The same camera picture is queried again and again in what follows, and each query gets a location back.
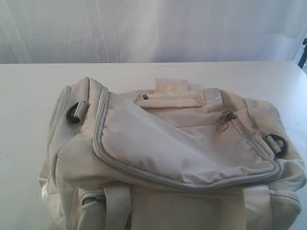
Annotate black left D-ring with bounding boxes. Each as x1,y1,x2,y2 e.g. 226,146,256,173
67,103,81,124

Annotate white backdrop curtain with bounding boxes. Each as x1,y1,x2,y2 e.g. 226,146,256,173
0,0,307,64

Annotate black d-ring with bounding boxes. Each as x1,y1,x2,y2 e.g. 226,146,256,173
265,133,288,155
67,103,81,124

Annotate black right D-ring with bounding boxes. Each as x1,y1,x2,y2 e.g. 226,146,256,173
265,133,288,155

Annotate cream duffel bag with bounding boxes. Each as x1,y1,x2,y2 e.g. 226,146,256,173
42,78,307,230

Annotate metal zipper pull ring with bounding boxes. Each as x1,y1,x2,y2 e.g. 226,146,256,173
217,112,238,133

